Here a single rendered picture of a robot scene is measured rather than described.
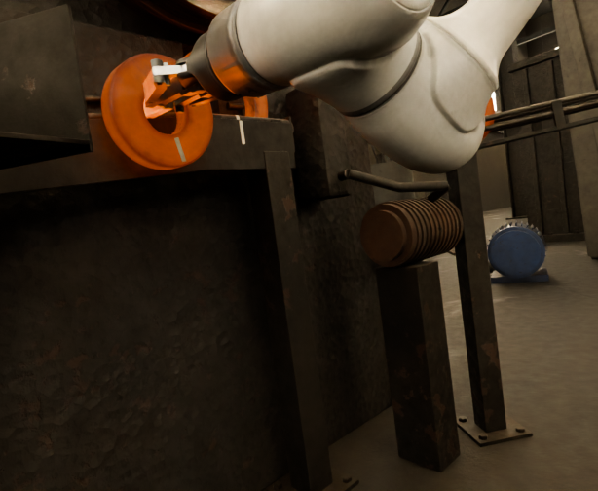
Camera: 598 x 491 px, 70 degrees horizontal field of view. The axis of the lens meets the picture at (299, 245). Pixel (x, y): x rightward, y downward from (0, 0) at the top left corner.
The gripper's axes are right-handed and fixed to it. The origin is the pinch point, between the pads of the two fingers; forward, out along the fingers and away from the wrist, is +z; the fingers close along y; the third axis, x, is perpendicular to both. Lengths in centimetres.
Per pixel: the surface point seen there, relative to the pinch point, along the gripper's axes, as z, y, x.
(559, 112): -28, 77, -3
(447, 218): -14, 52, -23
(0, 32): -13.9, -20.1, 1.3
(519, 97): 106, 429, 59
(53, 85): -17.7, -17.7, -3.9
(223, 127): 2.8, 12.5, -2.3
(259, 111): 5.6, 22.8, 1.4
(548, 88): 80, 429, 62
